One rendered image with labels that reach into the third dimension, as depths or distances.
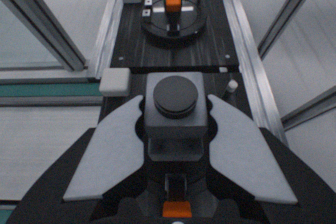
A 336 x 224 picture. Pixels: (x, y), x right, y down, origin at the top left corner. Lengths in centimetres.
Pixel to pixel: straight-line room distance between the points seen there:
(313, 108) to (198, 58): 19
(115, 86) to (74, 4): 52
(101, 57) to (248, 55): 30
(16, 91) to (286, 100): 58
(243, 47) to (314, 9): 42
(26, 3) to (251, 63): 35
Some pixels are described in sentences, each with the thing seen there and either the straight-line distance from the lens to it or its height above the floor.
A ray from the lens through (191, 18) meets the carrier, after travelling 36.
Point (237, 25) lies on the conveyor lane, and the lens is 43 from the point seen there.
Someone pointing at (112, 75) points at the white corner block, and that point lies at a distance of 28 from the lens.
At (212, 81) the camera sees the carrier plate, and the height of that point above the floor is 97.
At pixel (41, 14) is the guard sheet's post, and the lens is 29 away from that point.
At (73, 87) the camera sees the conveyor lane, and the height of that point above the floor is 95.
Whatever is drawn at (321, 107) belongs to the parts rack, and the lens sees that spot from 29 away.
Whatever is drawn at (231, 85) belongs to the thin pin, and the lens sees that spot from 16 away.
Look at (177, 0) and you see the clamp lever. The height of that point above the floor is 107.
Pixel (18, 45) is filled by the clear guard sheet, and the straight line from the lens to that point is 38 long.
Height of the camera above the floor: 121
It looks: 63 degrees down
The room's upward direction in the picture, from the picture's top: 4 degrees counter-clockwise
